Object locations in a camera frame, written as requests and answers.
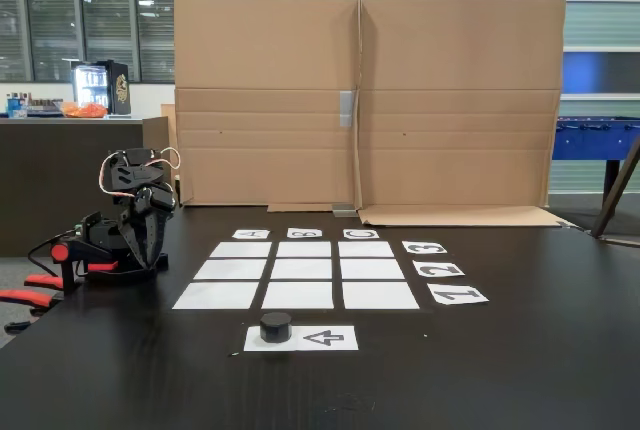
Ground black round token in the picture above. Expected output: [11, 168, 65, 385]
[259, 312, 293, 344]

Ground white paper grid square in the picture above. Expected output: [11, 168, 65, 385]
[342, 281, 420, 311]
[209, 241, 273, 258]
[276, 241, 332, 258]
[340, 258, 406, 281]
[261, 281, 335, 311]
[270, 258, 334, 281]
[193, 259, 269, 281]
[172, 281, 260, 311]
[338, 241, 396, 258]

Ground small cardboard piece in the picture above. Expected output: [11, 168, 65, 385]
[142, 103, 177, 186]

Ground red black clamp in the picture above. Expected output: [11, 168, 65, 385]
[49, 237, 121, 296]

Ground brown counter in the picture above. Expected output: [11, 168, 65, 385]
[0, 117, 169, 257]

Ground orange bag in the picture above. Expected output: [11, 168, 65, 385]
[62, 102, 109, 119]

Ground black mini fridge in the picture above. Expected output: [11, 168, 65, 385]
[71, 59, 133, 116]

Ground grey tape strip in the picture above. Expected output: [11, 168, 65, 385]
[339, 91, 355, 127]

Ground arrow paper sheet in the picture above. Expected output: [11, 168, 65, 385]
[243, 325, 360, 352]

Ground number 3 paper sheet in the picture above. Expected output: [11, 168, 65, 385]
[401, 240, 449, 255]

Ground number 2 paper sheet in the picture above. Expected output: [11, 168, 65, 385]
[412, 260, 467, 279]

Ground number 1 paper sheet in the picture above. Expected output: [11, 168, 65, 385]
[427, 285, 491, 306]

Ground brown cardboard panel with flap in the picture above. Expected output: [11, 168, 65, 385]
[267, 0, 576, 228]

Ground blue foosball table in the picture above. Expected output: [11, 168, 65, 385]
[552, 116, 640, 206]

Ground brown wooden beam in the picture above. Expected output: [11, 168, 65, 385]
[590, 138, 640, 240]

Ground red white servo cable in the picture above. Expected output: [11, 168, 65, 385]
[99, 146, 182, 201]

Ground black power cable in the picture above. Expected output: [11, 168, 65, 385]
[27, 232, 76, 276]

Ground red handled clamp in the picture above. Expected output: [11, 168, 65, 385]
[0, 273, 64, 335]

